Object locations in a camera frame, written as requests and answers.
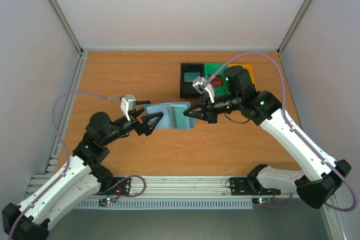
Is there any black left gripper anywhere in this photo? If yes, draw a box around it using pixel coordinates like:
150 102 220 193
102 100 164 146

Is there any teal blue card holder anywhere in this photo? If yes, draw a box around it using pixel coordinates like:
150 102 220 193
144 102 195 130

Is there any red credit card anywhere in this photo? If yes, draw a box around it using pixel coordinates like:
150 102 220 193
210 74 224 88

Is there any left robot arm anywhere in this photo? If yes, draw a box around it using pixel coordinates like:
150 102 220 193
2 95 164 239

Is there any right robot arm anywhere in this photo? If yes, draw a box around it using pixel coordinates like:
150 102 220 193
184 65 351 209

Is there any black storage bin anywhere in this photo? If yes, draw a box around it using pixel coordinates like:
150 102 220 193
179 63 205 99

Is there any green storage bin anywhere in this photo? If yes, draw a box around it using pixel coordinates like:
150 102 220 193
204 63 228 96

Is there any yellow storage bin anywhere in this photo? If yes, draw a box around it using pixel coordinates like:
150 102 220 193
228 64 255 84

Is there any left small circuit board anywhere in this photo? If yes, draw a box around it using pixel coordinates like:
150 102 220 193
98 197 117 207

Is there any small circuit board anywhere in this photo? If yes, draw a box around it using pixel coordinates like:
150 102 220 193
253 197 273 205
98 197 117 207

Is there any right small circuit board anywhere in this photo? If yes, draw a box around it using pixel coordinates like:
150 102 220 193
253 197 273 205

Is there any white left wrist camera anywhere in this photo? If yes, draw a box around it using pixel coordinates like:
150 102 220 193
120 94 136 121

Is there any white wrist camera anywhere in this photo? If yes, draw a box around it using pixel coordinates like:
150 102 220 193
120 94 136 121
192 76 215 103

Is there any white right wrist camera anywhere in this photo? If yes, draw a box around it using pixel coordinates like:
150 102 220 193
192 76 215 103

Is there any aluminium front rail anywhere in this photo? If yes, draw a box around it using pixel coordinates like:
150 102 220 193
25 175 262 198

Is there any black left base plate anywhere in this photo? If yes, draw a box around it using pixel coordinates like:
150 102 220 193
95 176 131 196

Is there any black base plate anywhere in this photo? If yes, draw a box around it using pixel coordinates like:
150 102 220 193
95 176 131 196
228 177 281 196

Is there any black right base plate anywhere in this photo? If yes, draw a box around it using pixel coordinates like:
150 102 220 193
228 177 281 196

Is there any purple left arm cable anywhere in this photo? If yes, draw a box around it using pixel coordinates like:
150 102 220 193
7 90 124 239

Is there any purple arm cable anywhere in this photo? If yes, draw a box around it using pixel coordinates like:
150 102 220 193
7 90 124 239
205 51 357 212

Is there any grey slotted cable duct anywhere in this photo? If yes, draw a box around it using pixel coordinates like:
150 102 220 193
77 198 253 211

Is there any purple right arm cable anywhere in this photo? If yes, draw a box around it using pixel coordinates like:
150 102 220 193
205 51 357 212

